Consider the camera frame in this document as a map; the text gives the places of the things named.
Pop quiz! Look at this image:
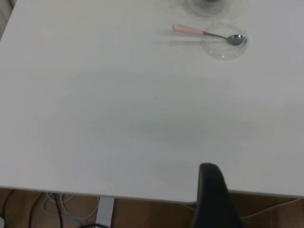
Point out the grey metal table leg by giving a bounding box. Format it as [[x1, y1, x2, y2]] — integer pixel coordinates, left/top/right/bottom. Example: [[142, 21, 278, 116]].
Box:
[[95, 195, 116, 228]]

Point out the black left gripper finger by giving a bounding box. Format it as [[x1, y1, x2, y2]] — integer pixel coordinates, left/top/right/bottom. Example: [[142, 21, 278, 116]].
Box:
[[191, 162, 246, 228]]

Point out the clear double-wall glass cup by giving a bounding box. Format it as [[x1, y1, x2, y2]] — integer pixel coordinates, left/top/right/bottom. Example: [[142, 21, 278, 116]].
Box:
[[180, 0, 231, 18]]

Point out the black floor cable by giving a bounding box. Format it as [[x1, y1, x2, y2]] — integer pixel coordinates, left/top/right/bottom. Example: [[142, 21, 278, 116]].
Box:
[[1, 189, 16, 216], [28, 191, 46, 228], [52, 192, 65, 228]]

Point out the clear glass saucer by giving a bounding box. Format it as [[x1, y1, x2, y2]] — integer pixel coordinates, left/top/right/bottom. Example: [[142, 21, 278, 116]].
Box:
[[200, 21, 248, 61]]

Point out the white floor cable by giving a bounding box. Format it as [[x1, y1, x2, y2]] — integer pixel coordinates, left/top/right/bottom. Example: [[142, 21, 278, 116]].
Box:
[[40, 191, 101, 219]]

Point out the pink handled metal spoon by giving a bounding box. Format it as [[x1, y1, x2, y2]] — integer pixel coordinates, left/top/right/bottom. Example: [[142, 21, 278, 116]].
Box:
[[172, 23, 247, 46]]

